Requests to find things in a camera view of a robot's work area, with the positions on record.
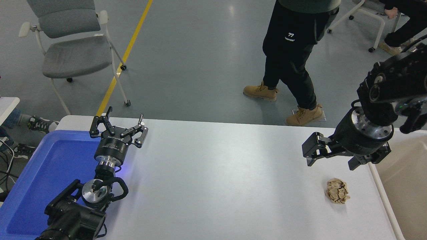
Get grey padded chair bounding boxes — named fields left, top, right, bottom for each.
left=18, top=0, right=131, bottom=115

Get blue plastic tray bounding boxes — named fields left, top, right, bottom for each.
left=0, top=130, right=104, bottom=240

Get person's feet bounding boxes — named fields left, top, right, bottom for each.
left=0, top=108, right=60, bottom=160

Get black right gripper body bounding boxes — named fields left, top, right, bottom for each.
left=332, top=108, right=394, bottom=157

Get white framed chair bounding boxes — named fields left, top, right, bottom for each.
left=327, top=0, right=402, bottom=53

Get large pale bin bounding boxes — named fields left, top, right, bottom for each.
left=368, top=128, right=427, bottom=240

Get small white table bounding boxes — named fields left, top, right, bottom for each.
left=0, top=97, right=20, bottom=126

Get tan paper ball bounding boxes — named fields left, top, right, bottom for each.
left=325, top=178, right=351, bottom=204

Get standing person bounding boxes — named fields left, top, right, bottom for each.
left=243, top=0, right=341, bottom=126

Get white cable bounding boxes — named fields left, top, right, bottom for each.
left=0, top=137, right=15, bottom=194

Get seated person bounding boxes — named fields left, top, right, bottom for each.
left=379, top=0, right=427, bottom=56

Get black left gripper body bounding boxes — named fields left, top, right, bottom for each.
left=94, top=131, right=129, bottom=165

